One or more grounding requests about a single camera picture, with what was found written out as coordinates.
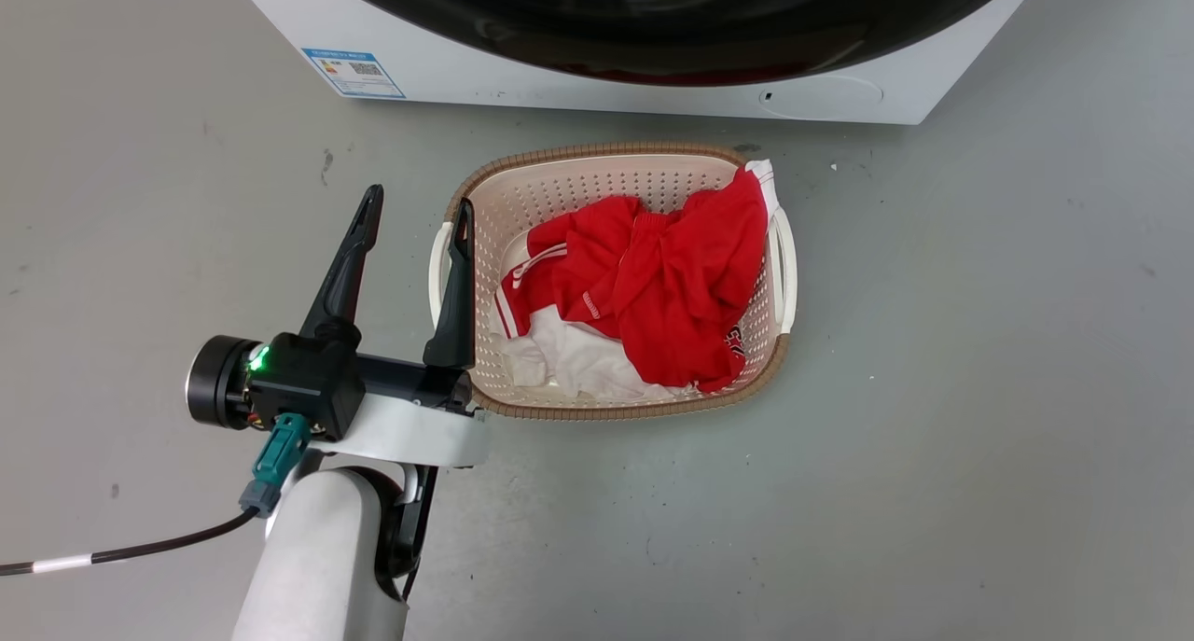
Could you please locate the white front-load washing machine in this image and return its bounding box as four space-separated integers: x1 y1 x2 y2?
224 0 1050 126

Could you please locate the round drain filter cover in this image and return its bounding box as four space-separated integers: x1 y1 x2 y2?
757 74 884 120

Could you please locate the red sports garment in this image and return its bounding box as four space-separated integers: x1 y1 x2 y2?
494 167 771 395

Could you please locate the teal cable connector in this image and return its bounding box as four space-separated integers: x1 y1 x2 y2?
239 413 312 518

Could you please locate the black cable with white band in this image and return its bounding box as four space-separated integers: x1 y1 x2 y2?
0 509 260 578

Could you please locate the round dark glass washer door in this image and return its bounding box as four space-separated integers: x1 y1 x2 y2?
308 0 1032 88

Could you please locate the blue white energy label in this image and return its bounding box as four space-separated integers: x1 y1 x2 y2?
300 48 407 100

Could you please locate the beige plastic laundry basket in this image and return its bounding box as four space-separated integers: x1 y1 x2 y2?
428 142 799 423

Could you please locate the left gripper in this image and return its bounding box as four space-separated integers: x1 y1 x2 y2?
298 184 492 470

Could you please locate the white garment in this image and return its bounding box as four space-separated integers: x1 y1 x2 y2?
501 303 702 405

